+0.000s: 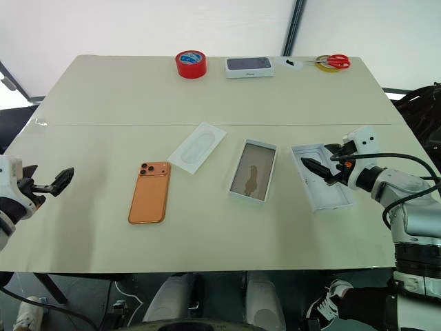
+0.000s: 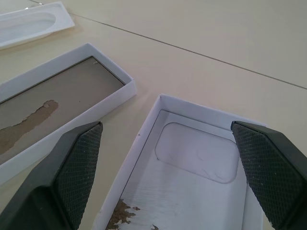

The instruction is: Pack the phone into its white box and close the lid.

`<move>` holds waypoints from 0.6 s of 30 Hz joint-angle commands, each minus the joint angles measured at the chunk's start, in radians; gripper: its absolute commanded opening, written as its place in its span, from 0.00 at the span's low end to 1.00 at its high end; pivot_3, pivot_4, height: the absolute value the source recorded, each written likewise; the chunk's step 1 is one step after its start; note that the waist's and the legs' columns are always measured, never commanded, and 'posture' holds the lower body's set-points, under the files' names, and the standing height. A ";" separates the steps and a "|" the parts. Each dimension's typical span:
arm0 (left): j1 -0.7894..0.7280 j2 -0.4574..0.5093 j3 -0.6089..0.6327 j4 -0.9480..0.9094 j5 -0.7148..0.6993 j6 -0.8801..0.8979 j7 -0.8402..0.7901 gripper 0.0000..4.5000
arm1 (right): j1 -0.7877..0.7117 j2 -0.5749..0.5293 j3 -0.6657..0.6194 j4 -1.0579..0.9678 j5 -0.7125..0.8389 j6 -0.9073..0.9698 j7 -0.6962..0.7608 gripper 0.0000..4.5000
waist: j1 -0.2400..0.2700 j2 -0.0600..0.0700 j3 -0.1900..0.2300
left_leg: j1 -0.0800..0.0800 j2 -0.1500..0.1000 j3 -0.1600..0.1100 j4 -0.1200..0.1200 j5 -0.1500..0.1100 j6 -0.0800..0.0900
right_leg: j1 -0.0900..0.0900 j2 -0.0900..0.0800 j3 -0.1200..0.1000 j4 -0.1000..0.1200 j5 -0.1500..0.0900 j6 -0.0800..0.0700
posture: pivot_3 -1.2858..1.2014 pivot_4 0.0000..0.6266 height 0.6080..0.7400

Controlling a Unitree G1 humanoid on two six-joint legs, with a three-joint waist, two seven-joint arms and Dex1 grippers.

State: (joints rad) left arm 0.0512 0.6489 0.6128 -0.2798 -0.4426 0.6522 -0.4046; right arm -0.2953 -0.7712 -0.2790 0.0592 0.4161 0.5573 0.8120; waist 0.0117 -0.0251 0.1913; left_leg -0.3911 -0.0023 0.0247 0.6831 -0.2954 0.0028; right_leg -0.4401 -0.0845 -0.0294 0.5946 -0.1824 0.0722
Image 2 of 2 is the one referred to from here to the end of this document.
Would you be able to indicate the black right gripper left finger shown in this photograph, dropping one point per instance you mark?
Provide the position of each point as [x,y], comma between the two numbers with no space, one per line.
[48,182]

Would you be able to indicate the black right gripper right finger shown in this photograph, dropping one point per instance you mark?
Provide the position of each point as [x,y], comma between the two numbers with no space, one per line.
[271,167]

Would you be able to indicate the orange phone box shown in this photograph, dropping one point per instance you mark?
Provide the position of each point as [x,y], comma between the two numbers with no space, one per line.
[192,191]

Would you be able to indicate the white moulded insert tray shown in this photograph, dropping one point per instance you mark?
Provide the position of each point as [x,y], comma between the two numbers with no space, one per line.
[24,21]

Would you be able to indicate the white box lid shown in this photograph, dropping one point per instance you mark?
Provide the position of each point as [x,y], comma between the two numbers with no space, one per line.
[72,91]

